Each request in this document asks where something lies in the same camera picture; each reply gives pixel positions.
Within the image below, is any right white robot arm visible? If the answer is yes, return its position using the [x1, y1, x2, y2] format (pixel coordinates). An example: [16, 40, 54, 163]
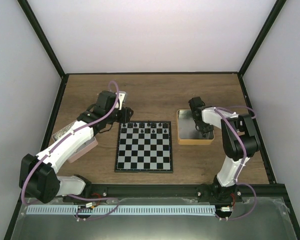
[188, 96, 261, 202]

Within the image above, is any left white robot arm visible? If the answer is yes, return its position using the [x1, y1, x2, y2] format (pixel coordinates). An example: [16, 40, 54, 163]
[19, 90, 134, 204]

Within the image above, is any yellow tin of black pieces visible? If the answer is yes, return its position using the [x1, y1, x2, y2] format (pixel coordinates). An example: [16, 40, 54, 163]
[176, 109, 215, 146]

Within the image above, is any pink tin of white pieces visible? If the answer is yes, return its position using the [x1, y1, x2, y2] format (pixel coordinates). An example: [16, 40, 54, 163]
[50, 120, 98, 167]

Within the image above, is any black and white chessboard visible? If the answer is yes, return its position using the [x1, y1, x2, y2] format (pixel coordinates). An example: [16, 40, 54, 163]
[114, 121, 173, 173]

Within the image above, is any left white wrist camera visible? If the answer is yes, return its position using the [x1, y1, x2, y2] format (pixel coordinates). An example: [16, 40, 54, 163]
[115, 91, 127, 110]

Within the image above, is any black cage frame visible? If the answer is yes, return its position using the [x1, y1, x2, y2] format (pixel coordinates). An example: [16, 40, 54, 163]
[17, 0, 300, 240]

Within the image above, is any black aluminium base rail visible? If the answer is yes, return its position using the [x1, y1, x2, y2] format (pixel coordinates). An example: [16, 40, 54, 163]
[79, 184, 214, 202]

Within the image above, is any light blue slotted cable duct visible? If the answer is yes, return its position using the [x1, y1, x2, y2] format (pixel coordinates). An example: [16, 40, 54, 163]
[26, 205, 216, 216]

